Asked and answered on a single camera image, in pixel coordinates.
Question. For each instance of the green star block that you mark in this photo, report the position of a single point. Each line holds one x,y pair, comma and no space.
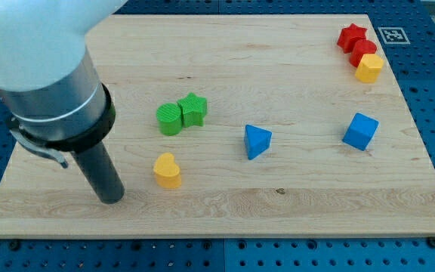
194,109

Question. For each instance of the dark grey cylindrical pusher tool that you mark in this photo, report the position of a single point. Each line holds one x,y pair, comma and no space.
97,166

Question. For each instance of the white fiducial marker tag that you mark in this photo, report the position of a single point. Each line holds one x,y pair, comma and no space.
392,35

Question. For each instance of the red cylinder block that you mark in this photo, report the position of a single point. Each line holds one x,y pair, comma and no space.
361,47

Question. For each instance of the red star block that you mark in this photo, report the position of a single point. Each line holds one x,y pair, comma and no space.
349,36

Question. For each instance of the yellow heart block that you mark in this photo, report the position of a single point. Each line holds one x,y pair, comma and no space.
167,171

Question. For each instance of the blue triangle block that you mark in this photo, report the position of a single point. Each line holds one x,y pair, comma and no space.
256,140

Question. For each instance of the blue cube block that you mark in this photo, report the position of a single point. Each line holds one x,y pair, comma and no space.
360,131

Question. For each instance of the green cylinder block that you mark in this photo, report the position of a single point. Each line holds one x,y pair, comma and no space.
169,117

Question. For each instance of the yellow hexagon block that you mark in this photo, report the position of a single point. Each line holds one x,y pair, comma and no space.
369,68

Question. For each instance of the light wooden board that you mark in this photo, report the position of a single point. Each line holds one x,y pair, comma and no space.
282,73

